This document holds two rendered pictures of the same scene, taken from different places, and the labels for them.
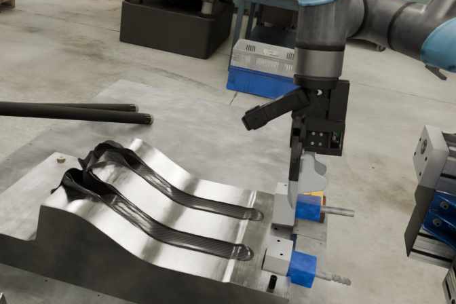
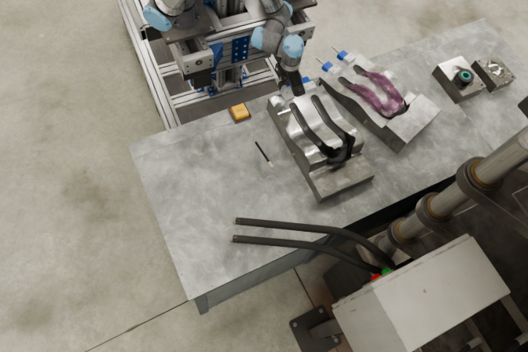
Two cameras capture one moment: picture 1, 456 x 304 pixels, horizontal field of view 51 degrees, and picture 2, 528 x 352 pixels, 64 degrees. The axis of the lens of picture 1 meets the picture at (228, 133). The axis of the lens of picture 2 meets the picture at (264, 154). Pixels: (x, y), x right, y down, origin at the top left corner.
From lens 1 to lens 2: 195 cm
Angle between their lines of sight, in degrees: 85
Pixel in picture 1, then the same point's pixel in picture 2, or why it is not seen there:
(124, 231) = (342, 124)
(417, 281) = (51, 151)
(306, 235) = (258, 106)
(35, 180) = (342, 182)
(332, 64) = not seen: hidden behind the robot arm
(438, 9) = (285, 10)
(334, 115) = not seen: hidden behind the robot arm
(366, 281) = (77, 177)
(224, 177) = (248, 152)
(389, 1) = (278, 27)
